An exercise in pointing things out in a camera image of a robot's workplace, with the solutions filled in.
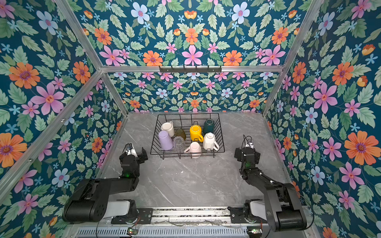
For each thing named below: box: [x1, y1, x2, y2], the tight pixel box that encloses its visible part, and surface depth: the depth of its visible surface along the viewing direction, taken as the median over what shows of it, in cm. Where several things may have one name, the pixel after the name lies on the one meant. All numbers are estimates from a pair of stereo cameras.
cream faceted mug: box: [202, 131, 220, 152], surface depth 92 cm
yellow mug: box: [189, 124, 204, 143], surface depth 97 cm
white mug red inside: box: [160, 120, 176, 138], surface depth 101 cm
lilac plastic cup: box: [158, 130, 174, 151], surface depth 93 cm
